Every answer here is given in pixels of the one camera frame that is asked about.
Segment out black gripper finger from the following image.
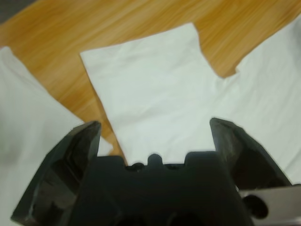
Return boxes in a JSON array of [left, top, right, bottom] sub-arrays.
[[209, 117, 293, 192], [10, 121, 102, 226]]

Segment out white printed t-shirt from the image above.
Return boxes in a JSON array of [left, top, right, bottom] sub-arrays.
[[79, 16, 301, 186]]

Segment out folded white garment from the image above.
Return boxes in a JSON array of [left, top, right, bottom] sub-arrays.
[[0, 46, 114, 226]]

